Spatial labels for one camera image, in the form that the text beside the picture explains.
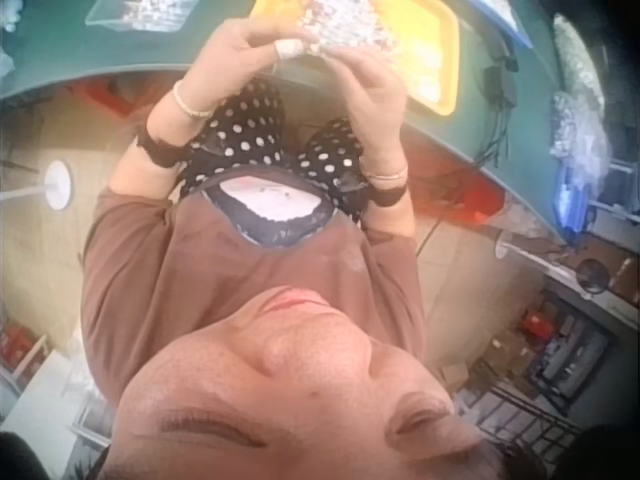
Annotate red box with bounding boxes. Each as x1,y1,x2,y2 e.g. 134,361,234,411
0,322,44,371

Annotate person's left hand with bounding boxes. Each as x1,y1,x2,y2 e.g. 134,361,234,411
179,19,321,110

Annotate person's legs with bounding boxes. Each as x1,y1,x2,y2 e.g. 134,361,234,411
178,79,374,226

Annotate clear tray of beads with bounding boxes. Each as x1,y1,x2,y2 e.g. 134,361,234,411
84,0,202,29

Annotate red crate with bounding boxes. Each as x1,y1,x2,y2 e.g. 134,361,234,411
439,167,506,229

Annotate yellow plastic tray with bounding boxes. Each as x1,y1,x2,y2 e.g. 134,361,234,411
248,0,462,119

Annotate bags of glittery beads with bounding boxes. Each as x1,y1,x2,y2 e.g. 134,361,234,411
547,12,619,169

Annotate black power adapter with cables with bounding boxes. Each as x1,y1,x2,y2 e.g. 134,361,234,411
472,37,524,161

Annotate gold bracelet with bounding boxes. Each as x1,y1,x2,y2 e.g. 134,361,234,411
172,79,224,120
364,166,410,183

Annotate cluttered metal shelf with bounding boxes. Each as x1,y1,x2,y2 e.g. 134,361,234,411
449,254,640,441

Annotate glittery bead sheet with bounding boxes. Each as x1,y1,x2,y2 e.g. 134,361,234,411
294,0,401,57

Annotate black wrist band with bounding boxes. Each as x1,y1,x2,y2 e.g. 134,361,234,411
367,182,409,209
130,122,189,169

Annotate person's right hand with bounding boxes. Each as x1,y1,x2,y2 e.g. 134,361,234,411
319,44,409,172

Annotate white round table foot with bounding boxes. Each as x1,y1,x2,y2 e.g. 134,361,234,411
493,230,556,264
0,158,74,211

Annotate blue plastic crate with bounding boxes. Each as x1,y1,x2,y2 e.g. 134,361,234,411
554,162,640,236

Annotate black round knob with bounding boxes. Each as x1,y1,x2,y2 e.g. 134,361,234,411
575,257,611,294

